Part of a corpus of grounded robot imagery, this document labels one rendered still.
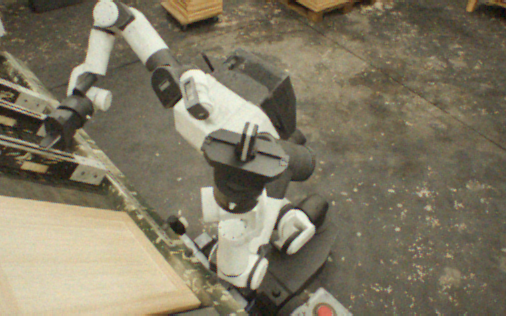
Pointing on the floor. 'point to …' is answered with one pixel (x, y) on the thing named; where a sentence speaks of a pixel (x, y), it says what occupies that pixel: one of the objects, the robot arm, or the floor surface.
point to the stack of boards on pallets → (321, 7)
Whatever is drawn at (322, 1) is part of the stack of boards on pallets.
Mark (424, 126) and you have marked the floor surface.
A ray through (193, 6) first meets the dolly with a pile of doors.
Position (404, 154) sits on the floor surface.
